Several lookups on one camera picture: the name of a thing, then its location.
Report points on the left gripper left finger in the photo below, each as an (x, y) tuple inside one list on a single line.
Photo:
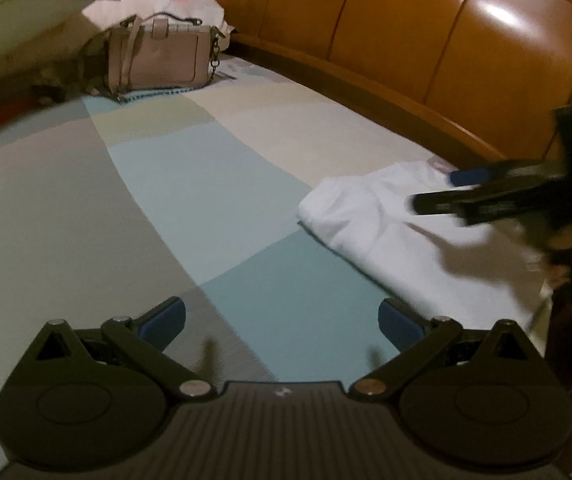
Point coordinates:
[(140, 343)]

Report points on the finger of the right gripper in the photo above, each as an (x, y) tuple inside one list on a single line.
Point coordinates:
[(471, 177), (443, 202)]

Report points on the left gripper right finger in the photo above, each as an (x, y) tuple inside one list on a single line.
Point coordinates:
[(421, 343)]

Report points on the white printed sweatshirt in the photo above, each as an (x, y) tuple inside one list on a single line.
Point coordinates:
[(474, 274)]

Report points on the wooden headboard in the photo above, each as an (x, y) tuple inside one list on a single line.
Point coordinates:
[(471, 80)]

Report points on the pink leather handbag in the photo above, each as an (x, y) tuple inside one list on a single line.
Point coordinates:
[(159, 54)]

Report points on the pink floral folded quilt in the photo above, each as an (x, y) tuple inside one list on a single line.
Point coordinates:
[(66, 40)]

